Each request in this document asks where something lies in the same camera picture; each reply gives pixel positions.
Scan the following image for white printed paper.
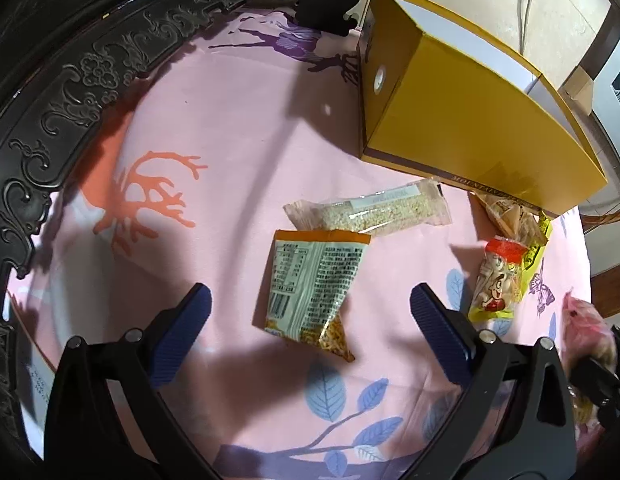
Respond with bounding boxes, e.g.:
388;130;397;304
20;345;52;413

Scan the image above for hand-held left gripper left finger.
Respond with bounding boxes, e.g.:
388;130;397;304
42;282;221;480

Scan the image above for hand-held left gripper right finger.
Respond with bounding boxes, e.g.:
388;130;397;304
395;282;578;480

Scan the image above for yellow cardboard box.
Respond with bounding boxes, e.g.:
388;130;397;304
357;0;609;218

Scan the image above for clear puffed rice bar packet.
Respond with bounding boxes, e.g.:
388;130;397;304
282;178;453;237

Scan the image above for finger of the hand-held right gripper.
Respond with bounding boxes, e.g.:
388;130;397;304
570;325;620;421

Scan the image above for grey power cable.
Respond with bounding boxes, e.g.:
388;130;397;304
518;0;540;56

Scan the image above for wooden cabinet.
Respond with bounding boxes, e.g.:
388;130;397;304
580;200;620;318

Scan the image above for pink printed blanket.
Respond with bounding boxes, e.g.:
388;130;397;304
5;0;590;480

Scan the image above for pink snack packet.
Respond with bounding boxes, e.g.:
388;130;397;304
560;290;615;441

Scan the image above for orange noodle snack packet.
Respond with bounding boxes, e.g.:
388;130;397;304
252;229;373;363

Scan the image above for red yellow snack packet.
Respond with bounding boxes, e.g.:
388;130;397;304
467;236;540;321

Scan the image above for clear packet of golden pastry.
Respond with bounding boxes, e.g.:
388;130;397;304
472;192;554;261

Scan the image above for cardboard corner protector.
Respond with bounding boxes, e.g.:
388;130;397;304
560;66;595;116

